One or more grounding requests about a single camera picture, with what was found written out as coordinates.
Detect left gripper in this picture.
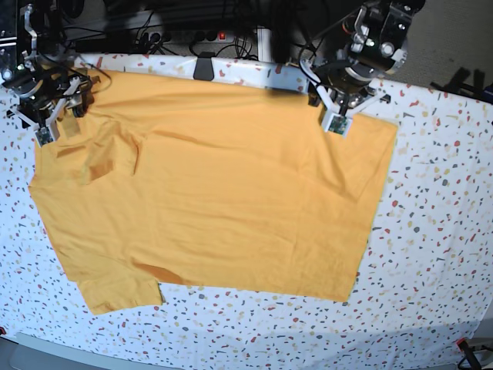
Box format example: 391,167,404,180
300,59,391,118

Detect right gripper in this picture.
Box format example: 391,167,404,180
6,66,92,133

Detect yellow T-shirt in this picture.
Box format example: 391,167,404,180
29,72,397,315

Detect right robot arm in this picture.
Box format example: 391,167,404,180
1,1,92,136

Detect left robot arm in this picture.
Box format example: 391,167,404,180
298,1,425,118

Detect black table clamp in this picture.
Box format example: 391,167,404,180
193,52,215,81

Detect terrazzo patterned table cloth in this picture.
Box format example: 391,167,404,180
1,54,492,369

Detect red clamp at table edge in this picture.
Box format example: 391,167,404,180
456,338,482,370

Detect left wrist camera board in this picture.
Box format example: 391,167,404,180
320,112,352,137

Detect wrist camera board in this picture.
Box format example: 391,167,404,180
35,127,55,147
320,112,352,137

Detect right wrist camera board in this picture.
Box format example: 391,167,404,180
35,127,55,147

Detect white metal post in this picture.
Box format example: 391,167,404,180
257,27,273,62

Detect power strip with red switch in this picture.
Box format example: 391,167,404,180
143,29,235,44

